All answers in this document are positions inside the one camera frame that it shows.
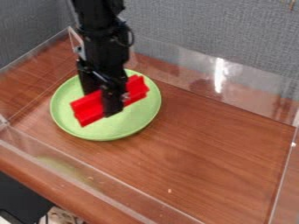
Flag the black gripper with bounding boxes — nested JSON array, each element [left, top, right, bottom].
[[71, 0, 135, 117]]

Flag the red rectangular block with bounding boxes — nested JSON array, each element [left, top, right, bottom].
[[69, 74, 149, 127]]

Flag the green round plate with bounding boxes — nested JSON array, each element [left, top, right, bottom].
[[51, 69, 161, 141]]

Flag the white power strip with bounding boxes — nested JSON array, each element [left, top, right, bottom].
[[47, 206, 85, 224]]

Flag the clear acrylic enclosure walls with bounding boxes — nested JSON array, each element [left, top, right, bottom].
[[0, 32, 299, 224]]

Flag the clear acrylic corner bracket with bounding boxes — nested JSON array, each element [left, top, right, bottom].
[[68, 26, 83, 53]]

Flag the black cable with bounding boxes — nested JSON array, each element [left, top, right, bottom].
[[115, 17, 136, 49]]

